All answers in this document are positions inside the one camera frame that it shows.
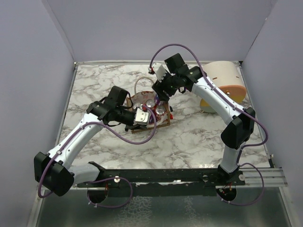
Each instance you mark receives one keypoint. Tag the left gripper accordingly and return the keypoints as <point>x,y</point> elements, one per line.
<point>133,126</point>

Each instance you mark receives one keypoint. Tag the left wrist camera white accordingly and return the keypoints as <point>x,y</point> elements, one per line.
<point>141,117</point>

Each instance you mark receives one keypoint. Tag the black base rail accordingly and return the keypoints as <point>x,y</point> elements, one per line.
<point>163,182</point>

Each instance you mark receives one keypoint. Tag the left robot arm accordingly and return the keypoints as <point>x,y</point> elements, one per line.
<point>54,169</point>

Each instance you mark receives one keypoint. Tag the red cola can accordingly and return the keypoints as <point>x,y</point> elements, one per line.
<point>151,104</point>
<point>160,111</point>

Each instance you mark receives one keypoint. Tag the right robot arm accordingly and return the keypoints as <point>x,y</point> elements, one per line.
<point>239,121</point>

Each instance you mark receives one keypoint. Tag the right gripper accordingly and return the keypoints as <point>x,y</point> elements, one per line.
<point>162,92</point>

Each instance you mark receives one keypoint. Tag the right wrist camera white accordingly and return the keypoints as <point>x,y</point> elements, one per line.
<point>160,72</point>

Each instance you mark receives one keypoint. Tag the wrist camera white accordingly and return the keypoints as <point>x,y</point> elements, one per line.
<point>141,117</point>
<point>160,72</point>

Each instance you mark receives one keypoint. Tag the cream and orange bread box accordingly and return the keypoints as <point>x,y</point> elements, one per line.
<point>225,75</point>

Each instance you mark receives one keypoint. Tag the purple can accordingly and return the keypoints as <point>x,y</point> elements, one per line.
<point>157,100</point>
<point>137,105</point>

